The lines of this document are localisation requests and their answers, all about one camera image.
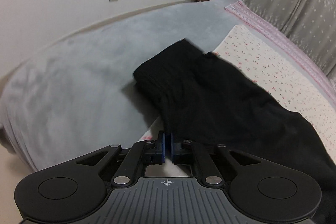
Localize black pants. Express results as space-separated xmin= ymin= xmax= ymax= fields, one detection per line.
xmin=133 ymin=40 xmax=335 ymax=223

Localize cherry print white blanket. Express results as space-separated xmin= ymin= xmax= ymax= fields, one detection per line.
xmin=138 ymin=24 xmax=336 ymax=146

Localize pink striped patterned cloth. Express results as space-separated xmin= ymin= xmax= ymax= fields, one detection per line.
xmin=225 ymin=0 xmax=335 ymax=104

